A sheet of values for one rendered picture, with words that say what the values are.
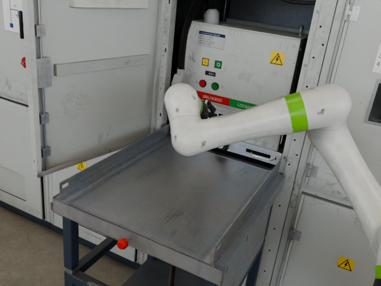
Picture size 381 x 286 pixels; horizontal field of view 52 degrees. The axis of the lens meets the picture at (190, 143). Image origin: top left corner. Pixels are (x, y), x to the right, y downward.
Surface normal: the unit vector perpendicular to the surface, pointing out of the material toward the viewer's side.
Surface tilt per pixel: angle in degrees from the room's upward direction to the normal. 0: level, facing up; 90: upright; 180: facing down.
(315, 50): 90
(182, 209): 0
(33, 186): 90
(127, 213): 0
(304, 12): 90
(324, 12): 90
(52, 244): 0
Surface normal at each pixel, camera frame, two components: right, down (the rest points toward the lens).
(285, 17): -0.45, 0.31
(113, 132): 0.78, 0.32
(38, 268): 0.11, -0.91
